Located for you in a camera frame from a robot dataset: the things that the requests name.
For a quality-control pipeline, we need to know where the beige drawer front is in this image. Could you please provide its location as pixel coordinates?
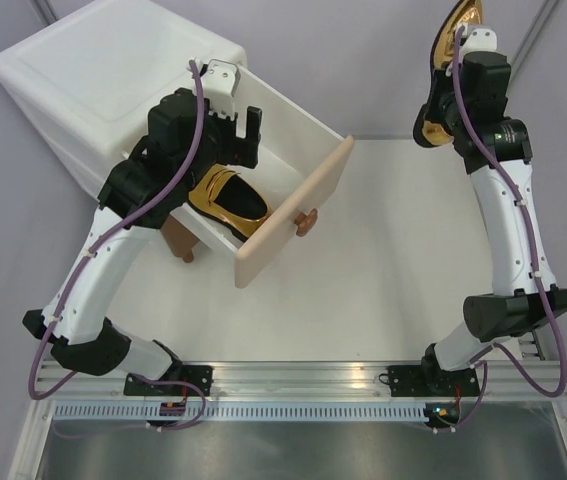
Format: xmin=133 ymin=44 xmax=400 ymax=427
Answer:
xmin=170 ymin=67 xmax=355 ymax=290

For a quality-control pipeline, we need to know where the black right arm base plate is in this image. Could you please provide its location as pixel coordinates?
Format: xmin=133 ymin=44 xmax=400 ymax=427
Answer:
xmin=387 ymin=364 xmax=480 ymax=398

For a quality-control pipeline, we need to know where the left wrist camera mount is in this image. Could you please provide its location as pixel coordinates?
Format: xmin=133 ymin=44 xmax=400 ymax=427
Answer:
xmin=200 ymin=59 xmax=241 ymax=120

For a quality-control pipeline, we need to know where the white plastic shoe cabinet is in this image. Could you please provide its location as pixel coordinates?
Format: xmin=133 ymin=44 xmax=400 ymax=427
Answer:
xmin=0 ymin=0 xmax=249 ymax=201

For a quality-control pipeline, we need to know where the brown bear drawer knob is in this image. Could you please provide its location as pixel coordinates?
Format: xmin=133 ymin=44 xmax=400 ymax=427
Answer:
xmin=294 ymin=208 xmax=318 ymax=237

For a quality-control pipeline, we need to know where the white slotted cable duct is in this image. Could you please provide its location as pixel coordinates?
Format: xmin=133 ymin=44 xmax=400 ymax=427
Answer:
xmin=53 ymin=400 xmax=427 ymax=423

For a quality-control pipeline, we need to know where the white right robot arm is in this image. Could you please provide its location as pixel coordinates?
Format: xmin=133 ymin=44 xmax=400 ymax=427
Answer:
xmin=413 ymin=51 xmax=567 ymax=398

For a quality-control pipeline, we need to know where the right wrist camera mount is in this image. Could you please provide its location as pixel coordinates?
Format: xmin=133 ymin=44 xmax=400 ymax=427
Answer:
xmin=460 ymin=24 xmax=498 ymax=56

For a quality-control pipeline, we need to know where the aluminium mounting rail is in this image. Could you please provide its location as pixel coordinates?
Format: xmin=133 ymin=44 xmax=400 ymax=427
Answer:
xmin=34 ymin=360 xmax=567 ymax=402

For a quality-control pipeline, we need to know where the aluminium left frame post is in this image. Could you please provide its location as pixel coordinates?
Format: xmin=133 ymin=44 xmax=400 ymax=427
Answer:
xmin=29 ymin=0 xmax=59 ymax=25

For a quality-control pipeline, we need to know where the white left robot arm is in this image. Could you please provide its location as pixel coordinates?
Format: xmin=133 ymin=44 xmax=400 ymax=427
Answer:
xmin=23 ymin=88 xmax=262 ymax=396

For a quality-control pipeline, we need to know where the brown-front pulled-out drawer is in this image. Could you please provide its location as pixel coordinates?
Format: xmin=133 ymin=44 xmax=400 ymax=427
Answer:
xmin=160 ymin=215 xmax=200 ymax=264

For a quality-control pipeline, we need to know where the gold metallic loafer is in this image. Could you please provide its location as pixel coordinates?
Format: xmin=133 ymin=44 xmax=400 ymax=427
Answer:
xmin=412 ymin=0 xmax=483 ymax=148
xmin=188 ymin=165 xmax=272 ymax=242

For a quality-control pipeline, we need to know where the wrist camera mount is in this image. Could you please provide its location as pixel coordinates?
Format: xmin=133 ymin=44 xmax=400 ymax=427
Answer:
xmin=200 ymin=59 xmax=241 ymax=120
xmin=460 ymin=24 xmax=498 ymax=56

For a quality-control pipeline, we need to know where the aluminium corner frame post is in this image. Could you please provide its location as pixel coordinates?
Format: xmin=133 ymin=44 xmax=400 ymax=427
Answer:
xmin=511 ymin=0 xmax=562 ymax=78

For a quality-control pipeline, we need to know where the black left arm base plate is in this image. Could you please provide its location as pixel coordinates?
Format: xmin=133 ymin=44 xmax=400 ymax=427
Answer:
xmin=123 ymin=363 xmax=214 ymax=397

